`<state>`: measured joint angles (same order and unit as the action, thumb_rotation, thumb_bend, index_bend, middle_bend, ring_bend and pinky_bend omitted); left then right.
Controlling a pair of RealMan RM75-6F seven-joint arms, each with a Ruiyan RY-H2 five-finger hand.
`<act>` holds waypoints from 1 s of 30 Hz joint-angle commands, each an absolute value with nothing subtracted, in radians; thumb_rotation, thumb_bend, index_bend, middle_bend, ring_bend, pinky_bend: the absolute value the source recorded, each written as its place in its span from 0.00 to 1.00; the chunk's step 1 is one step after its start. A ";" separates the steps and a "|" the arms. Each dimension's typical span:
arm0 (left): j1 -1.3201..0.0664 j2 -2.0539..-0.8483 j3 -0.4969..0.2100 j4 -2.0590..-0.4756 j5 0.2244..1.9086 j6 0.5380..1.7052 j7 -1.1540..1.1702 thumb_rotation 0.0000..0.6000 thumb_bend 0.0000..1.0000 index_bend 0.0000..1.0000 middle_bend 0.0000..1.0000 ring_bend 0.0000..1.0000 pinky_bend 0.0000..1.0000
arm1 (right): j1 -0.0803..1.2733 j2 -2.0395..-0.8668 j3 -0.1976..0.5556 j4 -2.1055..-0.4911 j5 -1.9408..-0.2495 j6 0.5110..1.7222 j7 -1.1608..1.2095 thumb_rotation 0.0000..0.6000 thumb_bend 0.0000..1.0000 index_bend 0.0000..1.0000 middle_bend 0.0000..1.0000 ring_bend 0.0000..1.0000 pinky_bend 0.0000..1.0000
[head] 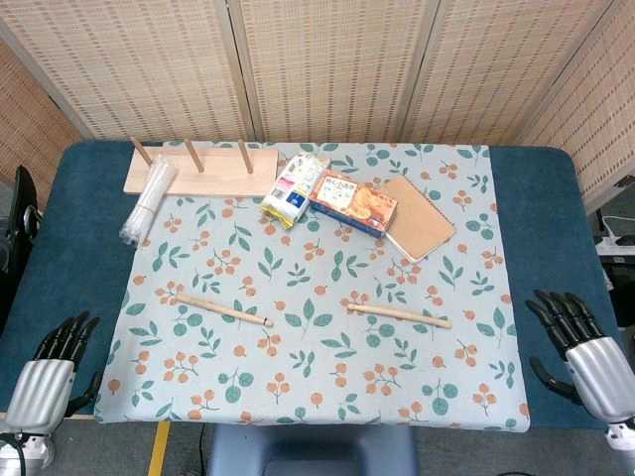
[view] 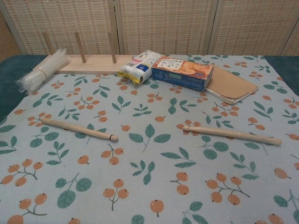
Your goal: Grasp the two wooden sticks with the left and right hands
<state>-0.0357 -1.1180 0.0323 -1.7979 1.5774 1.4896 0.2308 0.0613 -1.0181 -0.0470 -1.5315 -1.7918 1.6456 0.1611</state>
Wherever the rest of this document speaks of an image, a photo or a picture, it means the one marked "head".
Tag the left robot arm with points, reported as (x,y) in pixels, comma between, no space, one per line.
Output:
(27,446)

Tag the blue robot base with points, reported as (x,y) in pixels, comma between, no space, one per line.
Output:
(312,451)

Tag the white power strip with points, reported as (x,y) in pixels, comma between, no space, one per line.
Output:
(617,243)

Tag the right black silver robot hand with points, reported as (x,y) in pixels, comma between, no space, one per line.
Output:
(597,377)

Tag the woven bamboo folding screen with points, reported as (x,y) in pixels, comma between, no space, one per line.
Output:
(317,69)

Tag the floral print tablecloth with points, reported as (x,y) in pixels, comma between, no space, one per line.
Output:
(317,347)

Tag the wooden three-peg rack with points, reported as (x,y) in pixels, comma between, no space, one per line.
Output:
(218,173)

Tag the dark blue table cover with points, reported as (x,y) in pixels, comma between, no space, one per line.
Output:
(69,248)

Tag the black chair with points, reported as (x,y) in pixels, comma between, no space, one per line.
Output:
(20,223)

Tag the white snack bag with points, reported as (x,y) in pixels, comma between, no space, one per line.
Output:
(292,188)

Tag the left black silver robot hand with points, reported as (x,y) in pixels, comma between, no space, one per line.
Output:
(42,387)

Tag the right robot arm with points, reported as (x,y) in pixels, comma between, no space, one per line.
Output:
(622,436)

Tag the brown cover notebook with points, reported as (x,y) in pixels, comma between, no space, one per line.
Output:
(421,218)

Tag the bundle of clear plastic straws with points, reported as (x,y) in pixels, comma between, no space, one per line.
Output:
(149,198)

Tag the wooden stick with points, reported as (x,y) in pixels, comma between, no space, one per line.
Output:
(223,310)
(397,314)

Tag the orange biscuit box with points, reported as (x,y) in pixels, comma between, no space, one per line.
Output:
(352,201)

